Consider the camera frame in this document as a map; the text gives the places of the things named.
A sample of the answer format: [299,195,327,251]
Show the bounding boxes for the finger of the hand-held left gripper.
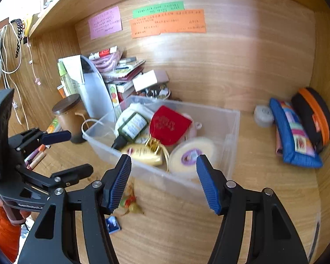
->
[8,128,72,157]
[16,163,94,196]

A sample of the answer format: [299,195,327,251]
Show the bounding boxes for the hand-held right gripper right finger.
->
[196,155,310,264]

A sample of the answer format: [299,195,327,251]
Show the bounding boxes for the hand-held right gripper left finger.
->
[16,154,132,264]

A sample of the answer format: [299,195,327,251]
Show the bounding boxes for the cream lotion bottle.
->
[121,143,165,167]

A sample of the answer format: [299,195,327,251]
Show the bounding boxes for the dark green labelled bottle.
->
[111,111,150,150]

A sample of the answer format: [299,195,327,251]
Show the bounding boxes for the clear plastic storage box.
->
[82,95,241,198]

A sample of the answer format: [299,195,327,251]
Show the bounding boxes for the red fabric pouch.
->
[149,105,192,146]

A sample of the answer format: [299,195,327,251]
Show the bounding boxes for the person's left forearm orange sleeve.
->
[0,199,21,263]

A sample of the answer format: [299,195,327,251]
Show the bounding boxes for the wooden desktop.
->
[16,110,322,264]

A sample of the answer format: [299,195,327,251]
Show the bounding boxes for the green orange snack packet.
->
[46,117,61,134]

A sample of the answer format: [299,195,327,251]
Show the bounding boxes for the colourful beaded charm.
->
[118,181,145,216]

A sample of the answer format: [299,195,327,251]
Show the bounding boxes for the brown jar with lid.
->
[52,93,88,144]

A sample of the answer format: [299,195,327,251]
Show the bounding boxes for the marker pens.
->
[24,143,48,170]

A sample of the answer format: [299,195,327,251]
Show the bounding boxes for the small blue foil packet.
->
[105,216,122,235]

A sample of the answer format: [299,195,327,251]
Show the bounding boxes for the gold tassel ornament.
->
[145,138,162,155]

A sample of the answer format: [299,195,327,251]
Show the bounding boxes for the green spray bottle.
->
[57,60,77,97]

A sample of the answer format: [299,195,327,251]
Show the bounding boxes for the translucent file holder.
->
[58,55,116,121]

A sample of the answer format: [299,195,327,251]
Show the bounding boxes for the white paper sheet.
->
[58,55,86,86]

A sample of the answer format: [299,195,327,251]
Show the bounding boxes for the fruit print carton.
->
[108,82,121,108]

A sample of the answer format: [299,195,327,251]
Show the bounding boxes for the pink wallet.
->
[275,126,285,156]

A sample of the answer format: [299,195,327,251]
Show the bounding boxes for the blue patchwork pencil pouch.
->
[269,97,323,169]

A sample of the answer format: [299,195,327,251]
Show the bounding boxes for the white round tape roll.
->
[253,104,275,128]

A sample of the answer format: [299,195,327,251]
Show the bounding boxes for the stack of booklets and packets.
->
[104,58,146,94]

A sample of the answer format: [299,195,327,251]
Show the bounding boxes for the white tube red label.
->
[88,46,119,60]

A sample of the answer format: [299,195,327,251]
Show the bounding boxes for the bowl of metal trinkets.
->
[139,85,171,101]

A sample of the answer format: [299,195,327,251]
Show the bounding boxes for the small white carton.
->
[132,70,169,92]

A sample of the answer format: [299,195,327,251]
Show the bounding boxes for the black coiled hair band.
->
[15,19,27,59]

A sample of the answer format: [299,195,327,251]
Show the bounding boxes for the black orange zip case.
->
[291,87,330,154]

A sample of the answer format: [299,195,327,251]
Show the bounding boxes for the pink paper note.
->
[88,5,123,40]

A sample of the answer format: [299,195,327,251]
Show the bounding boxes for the wooden shelf board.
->
[27,0,143,37]

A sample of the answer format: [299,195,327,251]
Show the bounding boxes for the orange paper note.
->
[130,9,207,38]

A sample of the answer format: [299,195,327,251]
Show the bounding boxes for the green paper note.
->
[132,1,185,19]

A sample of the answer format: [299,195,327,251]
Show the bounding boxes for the white cable with pink plug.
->
[27,42,44,86]

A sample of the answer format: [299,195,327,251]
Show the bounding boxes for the white hanging cables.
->
[0,24,22,75]

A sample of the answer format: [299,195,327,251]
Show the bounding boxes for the pink coiled cable packet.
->
[92,52,119,73]

